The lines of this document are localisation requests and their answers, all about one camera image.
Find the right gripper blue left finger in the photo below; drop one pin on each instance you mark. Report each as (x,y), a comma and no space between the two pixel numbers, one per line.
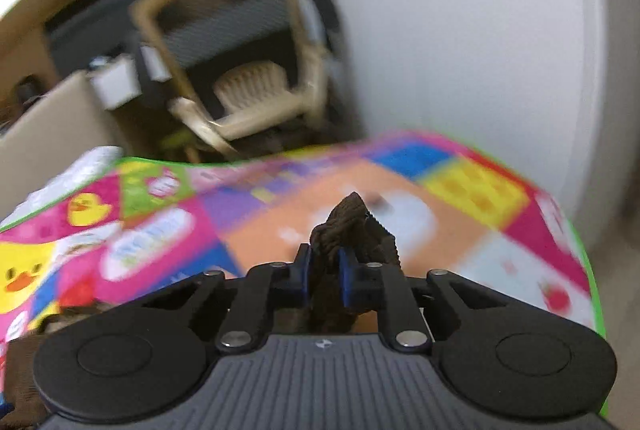
(254,298)

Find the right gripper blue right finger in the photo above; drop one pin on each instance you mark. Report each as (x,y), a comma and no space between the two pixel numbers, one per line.
(384,289)

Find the brown polka dot corduroy garment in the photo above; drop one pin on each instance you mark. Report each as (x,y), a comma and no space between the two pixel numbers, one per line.
(177,353)

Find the colourful cartoon play mat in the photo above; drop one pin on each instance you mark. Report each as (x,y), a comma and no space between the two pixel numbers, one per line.
(146,224)

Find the white pillow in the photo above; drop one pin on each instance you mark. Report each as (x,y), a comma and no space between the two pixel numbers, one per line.
(90,165)

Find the beige mesh office chair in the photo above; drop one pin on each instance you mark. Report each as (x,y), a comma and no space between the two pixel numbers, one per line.
(240,68)

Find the beige upholstered headboard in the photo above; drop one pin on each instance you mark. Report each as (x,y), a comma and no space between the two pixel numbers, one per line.
(50,136)

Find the white desk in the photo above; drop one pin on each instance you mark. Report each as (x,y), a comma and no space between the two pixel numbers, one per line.
(117,82)

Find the black computer monitor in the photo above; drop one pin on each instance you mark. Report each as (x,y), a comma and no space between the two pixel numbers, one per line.
(86,29)

